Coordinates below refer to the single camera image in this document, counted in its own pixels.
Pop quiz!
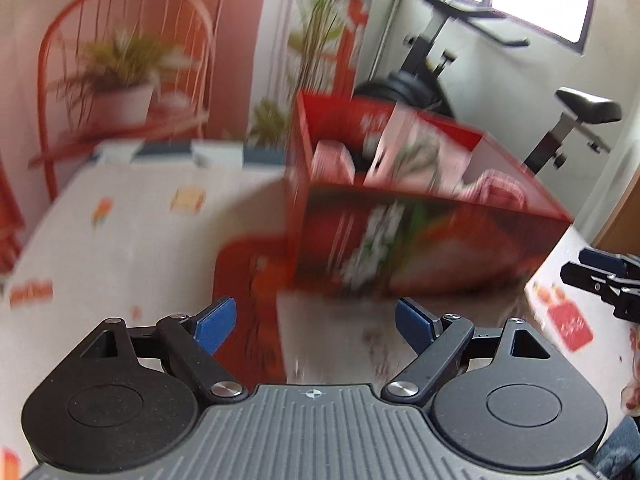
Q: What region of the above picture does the pink waffle towel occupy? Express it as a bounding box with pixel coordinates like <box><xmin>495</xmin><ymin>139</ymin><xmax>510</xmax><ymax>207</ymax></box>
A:
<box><xmin>310</xmin><ymin>109</ymin><xmax>528</xmax><ymax>212</ymax></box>

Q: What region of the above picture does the wooden cabinet panel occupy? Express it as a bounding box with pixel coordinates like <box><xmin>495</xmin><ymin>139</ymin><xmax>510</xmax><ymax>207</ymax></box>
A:
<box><xmin>593</xmin><ymin>171</ymin><xmax>640</xmax><ymax>256</ymax></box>

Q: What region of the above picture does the patterned white tablecloth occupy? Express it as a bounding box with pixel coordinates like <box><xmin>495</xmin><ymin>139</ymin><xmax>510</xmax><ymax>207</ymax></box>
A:
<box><xmin>1</xmin><ymin>162</ymin><xmax>639</xmax><ymax>479</ymax></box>

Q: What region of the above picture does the red cardboard box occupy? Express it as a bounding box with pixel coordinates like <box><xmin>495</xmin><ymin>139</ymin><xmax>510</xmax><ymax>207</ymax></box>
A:
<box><xmin>286</xmin><ymin>93</ymin><xmax>572</xmax><ymax>296</ymax></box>

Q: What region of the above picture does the black exercise bike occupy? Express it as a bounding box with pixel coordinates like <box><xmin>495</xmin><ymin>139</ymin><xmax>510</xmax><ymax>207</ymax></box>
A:
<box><xmin>354</xmin><ymin>0</ymin><xmax>623</xmax><ymax>174</ymax></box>

